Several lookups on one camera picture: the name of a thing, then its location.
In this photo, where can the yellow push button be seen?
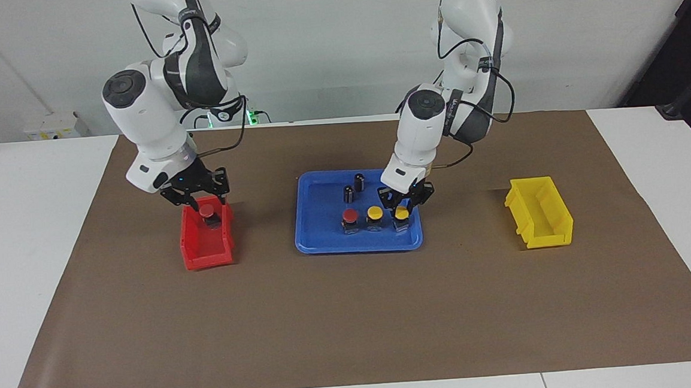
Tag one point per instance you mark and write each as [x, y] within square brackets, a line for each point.
[374, 214]
[402, 214]

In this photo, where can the black push button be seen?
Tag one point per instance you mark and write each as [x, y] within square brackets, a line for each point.
[349, 195]
[359, 182]

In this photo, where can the red plastic bin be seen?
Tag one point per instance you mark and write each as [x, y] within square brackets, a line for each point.
[207, 250]

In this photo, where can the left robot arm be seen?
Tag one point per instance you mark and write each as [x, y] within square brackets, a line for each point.
[419, 129]

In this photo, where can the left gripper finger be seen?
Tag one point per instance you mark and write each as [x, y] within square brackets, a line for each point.
[389, 203]
[422, 196]

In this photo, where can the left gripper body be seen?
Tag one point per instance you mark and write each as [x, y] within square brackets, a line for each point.
[408, 196]

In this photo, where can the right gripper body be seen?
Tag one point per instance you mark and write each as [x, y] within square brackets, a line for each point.
[190, 178]

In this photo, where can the blue plastic tray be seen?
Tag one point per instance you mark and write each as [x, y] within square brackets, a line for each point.
[324, 231]

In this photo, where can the black stand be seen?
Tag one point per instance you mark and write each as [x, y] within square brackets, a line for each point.
[690, 47]

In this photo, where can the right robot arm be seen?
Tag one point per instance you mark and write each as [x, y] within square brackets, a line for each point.
[137, 120]

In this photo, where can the yellow plastic bin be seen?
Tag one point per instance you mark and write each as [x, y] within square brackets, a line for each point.
[542, 218]

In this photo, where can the red push button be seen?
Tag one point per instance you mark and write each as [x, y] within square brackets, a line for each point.
[207, 211]
[350, 217]

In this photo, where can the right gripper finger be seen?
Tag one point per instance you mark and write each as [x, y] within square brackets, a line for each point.
[222, 183]
[181, 199]

